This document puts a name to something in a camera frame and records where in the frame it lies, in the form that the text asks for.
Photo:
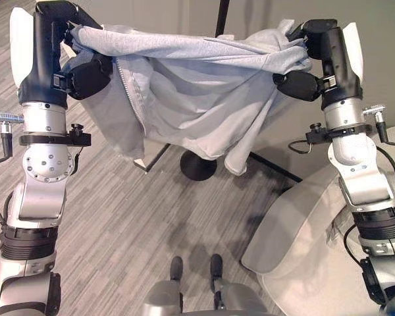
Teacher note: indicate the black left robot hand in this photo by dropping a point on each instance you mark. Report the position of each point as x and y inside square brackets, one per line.
[42, 49]

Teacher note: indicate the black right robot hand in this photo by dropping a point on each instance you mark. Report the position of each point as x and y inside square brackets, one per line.
[335, 56]

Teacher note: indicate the light grey zip hoodie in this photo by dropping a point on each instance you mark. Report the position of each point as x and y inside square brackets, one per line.
[191, 82]

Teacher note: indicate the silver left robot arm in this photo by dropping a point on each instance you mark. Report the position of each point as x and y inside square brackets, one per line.
[46, 158]

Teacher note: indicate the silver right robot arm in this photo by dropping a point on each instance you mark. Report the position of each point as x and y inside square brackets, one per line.
[362, 177]

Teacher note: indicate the black clothes rack stand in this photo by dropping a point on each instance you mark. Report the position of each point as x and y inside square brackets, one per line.
[197, 164]

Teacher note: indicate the silver right robot leg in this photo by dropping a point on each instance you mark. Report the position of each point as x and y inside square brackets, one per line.
[237, 298]

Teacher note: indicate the silver robot leg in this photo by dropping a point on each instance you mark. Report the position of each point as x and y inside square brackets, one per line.
[164, 299]
[237, 298]

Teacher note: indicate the silver left robot leg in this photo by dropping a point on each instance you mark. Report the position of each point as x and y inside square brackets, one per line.
[164, 299]

